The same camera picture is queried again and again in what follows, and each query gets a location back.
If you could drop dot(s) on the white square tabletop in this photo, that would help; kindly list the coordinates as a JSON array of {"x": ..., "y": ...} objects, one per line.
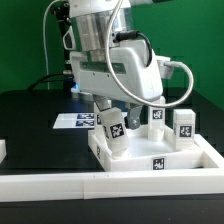
[{"x": 143, "y": 154}]

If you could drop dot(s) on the white U-shaped obstacle wall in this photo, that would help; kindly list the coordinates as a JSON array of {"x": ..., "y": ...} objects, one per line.
[{"x": 41, "y": 187}]

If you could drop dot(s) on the white marker tag sheet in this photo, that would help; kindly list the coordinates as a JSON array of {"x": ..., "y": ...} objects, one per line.
[{"x": 74, "y": 121}]

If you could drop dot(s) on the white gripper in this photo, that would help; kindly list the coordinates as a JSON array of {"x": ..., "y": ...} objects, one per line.
[{"x": 135, "y": 66}]

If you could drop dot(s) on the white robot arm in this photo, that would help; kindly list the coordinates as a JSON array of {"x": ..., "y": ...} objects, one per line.
[{"x": 109, "y": 58}]

